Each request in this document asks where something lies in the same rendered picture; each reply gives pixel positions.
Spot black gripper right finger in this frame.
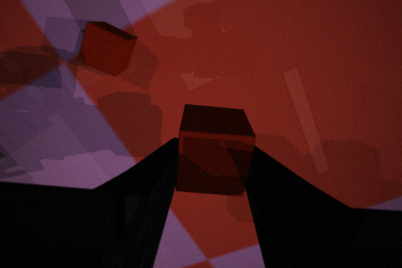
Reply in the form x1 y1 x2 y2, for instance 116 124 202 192
246 146 402 268

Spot dark red cube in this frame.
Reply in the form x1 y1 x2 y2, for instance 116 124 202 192
77 22 137 77
176 104 256 196

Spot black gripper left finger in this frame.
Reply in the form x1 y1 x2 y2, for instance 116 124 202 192
0 138 179 268

